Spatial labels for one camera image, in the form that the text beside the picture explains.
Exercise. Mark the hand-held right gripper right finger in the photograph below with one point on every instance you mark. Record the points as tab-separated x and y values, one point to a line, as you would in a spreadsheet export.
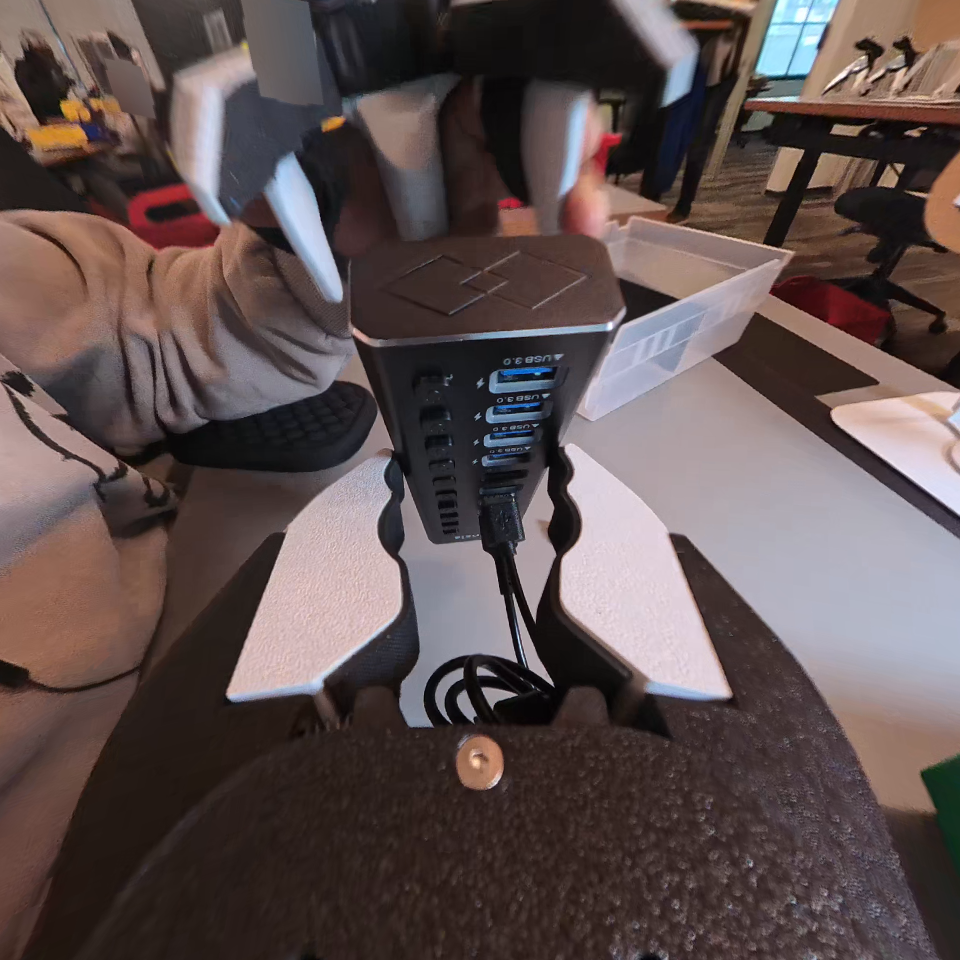
630	585

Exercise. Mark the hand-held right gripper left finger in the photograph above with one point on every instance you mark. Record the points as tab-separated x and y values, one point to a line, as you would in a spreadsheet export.
322	585

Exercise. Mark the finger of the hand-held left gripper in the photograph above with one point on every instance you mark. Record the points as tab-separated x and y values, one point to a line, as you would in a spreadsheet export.
675	45
304	217

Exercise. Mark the black usb hub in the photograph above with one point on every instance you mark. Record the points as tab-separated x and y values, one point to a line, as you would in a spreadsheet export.
487	285

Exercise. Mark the clear plastic bin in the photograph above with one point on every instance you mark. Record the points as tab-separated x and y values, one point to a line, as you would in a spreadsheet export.
675	352

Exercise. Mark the person's left forearm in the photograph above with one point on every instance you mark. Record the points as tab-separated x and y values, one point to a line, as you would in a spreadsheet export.
150	322

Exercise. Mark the person's left hand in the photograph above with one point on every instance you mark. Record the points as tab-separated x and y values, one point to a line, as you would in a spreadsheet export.
469	150

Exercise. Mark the wooden standing desk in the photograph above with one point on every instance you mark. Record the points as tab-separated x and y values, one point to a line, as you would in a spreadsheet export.
720	11

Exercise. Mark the red plastic basket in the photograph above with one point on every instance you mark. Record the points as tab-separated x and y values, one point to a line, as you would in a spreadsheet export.
169	217

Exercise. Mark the distant black white device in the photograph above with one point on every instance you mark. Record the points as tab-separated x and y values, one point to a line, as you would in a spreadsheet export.
896	64
851	67

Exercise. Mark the wooden office desk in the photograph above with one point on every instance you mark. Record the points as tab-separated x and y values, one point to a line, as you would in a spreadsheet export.
847	112

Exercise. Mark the yellow plastic bin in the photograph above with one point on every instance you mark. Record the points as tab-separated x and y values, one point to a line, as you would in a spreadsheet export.
64	124

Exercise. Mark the person's grey sweater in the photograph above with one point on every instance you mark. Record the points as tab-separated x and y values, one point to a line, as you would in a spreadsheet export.
60	562

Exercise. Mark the black office chair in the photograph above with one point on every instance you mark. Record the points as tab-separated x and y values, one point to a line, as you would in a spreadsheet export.
885	217

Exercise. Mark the red floor crate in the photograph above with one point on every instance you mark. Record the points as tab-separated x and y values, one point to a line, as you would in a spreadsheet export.
832	307

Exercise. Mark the green plastic bin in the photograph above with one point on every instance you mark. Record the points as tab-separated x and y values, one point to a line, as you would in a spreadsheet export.
943	795

